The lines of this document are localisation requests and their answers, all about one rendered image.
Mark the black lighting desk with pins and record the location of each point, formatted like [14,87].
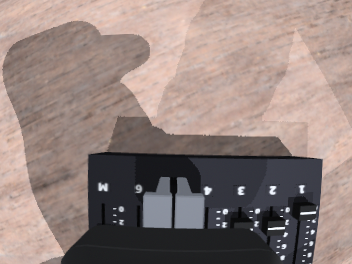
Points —
[267,192]

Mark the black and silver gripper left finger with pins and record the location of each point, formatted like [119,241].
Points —
[158,206]

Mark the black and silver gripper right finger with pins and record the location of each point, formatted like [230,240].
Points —
[188,207]

